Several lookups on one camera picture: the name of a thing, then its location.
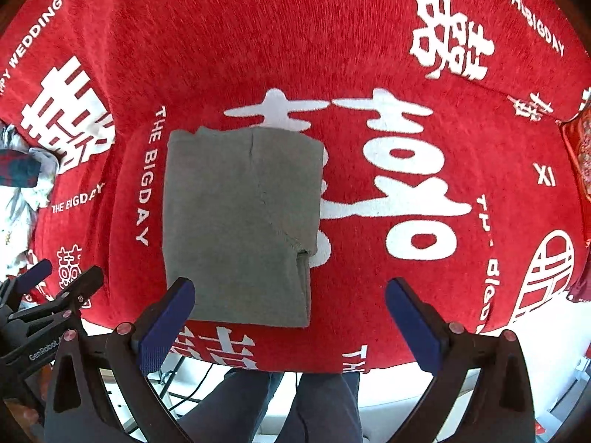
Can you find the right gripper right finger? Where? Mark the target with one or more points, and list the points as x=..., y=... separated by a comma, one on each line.
x=501, y=406

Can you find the red patterned pillow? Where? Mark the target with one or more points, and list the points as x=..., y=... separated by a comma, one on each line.
x=576, y=137

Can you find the red printed bedspread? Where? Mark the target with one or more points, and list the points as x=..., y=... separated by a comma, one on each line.
x=443, y=160

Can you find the grey small garment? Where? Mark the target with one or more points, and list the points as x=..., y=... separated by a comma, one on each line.
x=241, y=211

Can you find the grey white crumpled cloth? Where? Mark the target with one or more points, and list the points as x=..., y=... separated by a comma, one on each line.
x=19, y=207

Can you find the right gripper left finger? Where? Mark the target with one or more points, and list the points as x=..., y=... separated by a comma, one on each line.
x=78, y=407

